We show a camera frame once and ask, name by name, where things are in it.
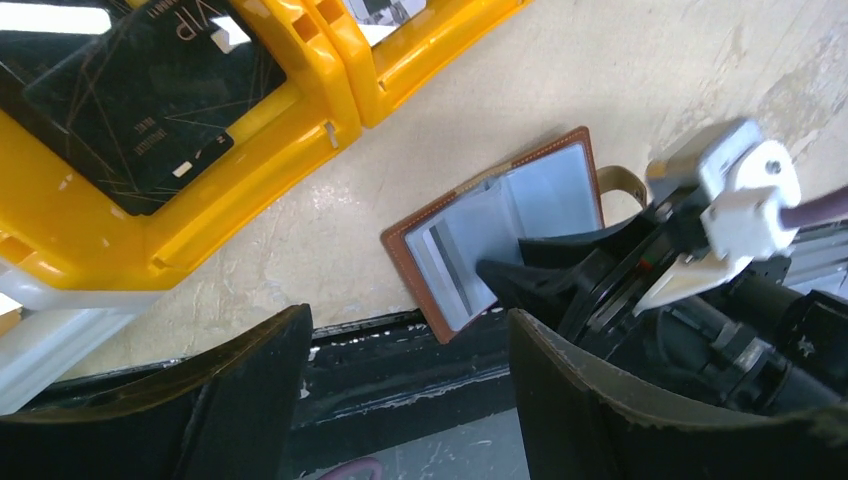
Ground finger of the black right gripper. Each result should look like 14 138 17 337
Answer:
516 215 663 279
476 260 597 332

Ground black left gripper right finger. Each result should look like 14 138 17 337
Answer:
507 309 847 479

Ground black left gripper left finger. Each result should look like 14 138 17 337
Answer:
1 304 313 479

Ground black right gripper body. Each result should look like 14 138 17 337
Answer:
558 207 847 416

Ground brown leather card holder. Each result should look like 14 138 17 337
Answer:
380 125 649 346

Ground silver striped card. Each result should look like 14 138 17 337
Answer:
421 220 494 330

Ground white bin with gold cards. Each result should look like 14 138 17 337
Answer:
1 260 164 415

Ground yellow bin with silver cards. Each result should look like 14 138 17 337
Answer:
305 1 528 128

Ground top silver magnetic stripe card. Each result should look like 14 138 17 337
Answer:
343 0 427 47

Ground yellow bin with black cards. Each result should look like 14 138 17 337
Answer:
1 1 361 291

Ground top black VIP card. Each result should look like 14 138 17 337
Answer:
23 1 287 216

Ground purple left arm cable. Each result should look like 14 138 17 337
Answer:
317 455 386 480

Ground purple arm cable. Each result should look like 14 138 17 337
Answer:
778 185 848 230
317 455 386 480

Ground black metal base rail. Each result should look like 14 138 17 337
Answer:
19 304 525 480

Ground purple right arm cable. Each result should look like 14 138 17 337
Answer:
778 185 848 230

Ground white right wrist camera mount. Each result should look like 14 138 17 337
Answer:
634 117 801 313

